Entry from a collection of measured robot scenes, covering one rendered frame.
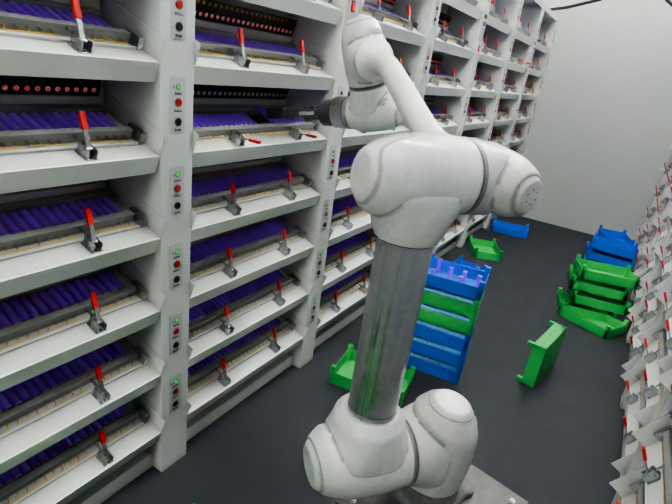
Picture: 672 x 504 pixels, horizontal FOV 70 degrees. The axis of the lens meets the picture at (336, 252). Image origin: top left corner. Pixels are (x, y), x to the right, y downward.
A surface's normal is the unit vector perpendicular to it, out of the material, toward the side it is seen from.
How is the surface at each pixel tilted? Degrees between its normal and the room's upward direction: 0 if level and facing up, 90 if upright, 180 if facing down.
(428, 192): 99
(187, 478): 0
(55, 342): 20
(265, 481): 0
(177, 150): 90
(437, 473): 94
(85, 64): 110
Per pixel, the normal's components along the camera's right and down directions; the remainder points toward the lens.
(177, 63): 0.84, 0.30
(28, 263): 0.41, -0.76
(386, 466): 0.39, 0.33
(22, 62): 0.74, 0.60
